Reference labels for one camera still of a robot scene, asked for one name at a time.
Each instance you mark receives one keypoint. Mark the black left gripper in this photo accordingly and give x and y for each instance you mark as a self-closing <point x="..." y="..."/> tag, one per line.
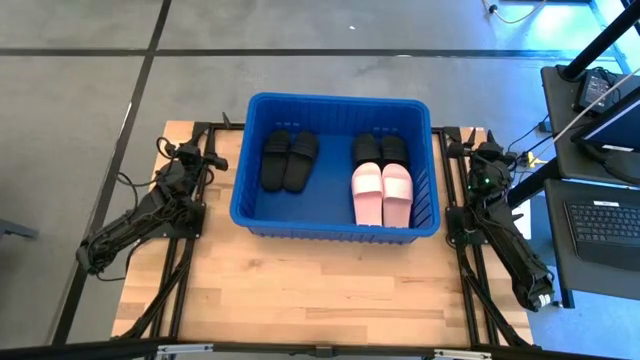
<point x="190" y="156"/>

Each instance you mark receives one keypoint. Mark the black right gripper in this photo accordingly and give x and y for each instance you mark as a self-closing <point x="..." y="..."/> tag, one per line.
<point x="487" y="156"/>

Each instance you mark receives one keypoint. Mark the pink rubber slide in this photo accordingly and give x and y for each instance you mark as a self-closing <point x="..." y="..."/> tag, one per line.
<point x="397" y="197"/>
<point x="367" y="195"/>

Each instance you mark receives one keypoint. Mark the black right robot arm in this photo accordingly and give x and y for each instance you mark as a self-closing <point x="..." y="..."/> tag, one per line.
<point x="525" y="265"/>

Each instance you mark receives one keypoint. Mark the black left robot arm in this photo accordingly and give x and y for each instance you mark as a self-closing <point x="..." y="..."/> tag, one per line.
<point x="125" y="230"/>

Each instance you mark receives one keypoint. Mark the blue plastic bin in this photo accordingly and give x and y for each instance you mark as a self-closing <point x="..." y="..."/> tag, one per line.
<point x="325" y="200"/>

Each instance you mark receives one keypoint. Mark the black desk with screen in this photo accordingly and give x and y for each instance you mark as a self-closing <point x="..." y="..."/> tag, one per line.
<point x="565" y="150"/>

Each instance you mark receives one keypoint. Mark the black power adapter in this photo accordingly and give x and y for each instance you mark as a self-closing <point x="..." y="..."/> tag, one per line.
<point x="595" y="90"/>

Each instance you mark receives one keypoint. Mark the black laptop screen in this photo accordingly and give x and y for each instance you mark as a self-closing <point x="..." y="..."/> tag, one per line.
<point x="615" y="130"/>

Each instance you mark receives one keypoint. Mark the black desk with keyboard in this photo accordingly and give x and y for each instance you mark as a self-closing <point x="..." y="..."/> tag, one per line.
<point x="560" y="260"/>

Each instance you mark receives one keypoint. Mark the black keyboard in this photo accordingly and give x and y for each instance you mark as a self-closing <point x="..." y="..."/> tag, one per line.
<point x="605" y="230"/>

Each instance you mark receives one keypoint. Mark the black slanted pole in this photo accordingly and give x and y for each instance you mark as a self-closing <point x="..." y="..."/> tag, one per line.
<point x="600" y="40"/>

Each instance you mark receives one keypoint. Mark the grey floor object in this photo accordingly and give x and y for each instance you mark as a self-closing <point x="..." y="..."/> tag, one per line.
<point x="15" y="229"/>

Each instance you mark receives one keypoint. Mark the black aluminium frame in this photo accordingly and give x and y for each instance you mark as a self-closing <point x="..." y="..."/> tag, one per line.
<point x="75" y="352"/>

